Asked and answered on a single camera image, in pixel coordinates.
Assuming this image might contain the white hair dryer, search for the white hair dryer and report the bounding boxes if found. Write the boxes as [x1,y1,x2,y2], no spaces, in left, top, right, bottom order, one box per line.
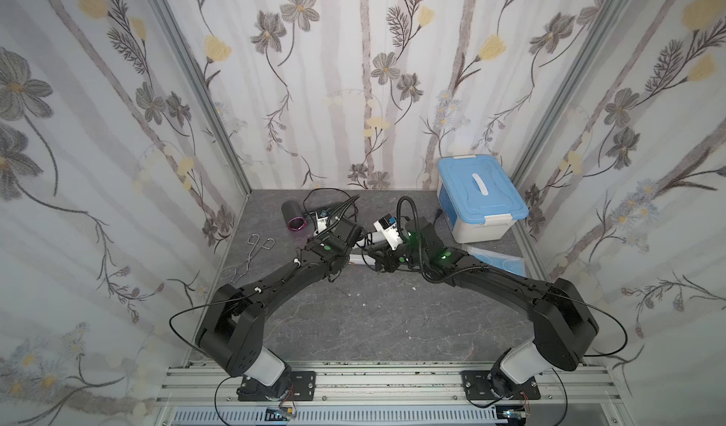
[349,232,389,269]

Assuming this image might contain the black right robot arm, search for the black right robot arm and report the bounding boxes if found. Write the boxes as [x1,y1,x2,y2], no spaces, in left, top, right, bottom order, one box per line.
[362,218,599,400]

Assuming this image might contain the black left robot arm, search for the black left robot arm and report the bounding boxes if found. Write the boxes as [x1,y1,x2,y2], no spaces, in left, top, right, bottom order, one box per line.
[194,218,364,400]

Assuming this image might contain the dark grey pink hair dryer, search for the dark grey pink hair dryer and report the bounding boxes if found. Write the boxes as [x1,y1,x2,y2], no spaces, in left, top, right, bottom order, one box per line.
[281,200,340,232]

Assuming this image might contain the blue lid storage box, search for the blue lid storage box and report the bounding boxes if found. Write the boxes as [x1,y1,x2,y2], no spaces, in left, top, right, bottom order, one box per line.
[437,155,529,244]

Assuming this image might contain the metal tongs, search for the metal tongs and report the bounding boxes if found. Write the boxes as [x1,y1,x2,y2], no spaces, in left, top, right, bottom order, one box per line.
[229,233,276,283]

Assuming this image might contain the bag of blue face masks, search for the bag of blue face masks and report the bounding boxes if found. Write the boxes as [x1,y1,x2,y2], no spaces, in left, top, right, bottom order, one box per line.
[463,246,527,278]

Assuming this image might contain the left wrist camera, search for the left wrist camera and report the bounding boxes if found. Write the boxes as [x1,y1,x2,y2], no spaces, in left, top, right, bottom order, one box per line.
[313,208,332,235]

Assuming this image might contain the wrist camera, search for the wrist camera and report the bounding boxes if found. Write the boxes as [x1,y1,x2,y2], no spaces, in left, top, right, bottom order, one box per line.
[374,214,404,250]
[313,208,332,235]

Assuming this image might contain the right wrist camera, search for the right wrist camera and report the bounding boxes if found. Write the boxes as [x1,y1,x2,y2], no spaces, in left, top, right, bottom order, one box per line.
[374,214,404,250]

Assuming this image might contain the aluminium mounting rail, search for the aluminium mounting rail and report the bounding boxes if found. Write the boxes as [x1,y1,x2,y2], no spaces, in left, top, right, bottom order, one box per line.
[151,362,634,425]

